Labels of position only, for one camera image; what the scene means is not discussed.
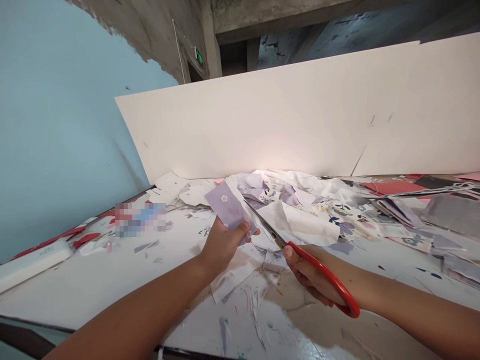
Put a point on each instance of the person's right hand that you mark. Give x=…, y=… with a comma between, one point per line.
x=306, y=270

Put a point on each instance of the person's left hand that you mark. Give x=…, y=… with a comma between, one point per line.
x=222, y=243

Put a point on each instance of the lilac flower print fabric piece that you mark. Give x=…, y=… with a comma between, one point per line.
x=229, y=210

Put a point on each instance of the white fabric scrap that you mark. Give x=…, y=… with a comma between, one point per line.
x=243, y=273

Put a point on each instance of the pile of floral fabric scraps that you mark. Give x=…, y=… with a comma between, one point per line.
x=311, y=206

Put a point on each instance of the pile of white paper scraps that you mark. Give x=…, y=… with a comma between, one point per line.
x=176, y=191

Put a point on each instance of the red paper sheets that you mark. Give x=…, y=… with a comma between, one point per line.
x=397, y=186

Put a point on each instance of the stack of grey fabric pieces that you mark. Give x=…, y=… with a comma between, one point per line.
x=431, y=221

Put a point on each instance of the large white board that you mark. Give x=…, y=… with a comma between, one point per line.
x=300, y=120

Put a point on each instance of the red curved strips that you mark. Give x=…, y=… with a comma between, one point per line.
x=67, y=236

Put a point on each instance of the green exit sign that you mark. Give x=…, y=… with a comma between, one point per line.
x=199, y=58

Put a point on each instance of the white rectangular block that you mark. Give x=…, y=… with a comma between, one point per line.
x=33, y=260

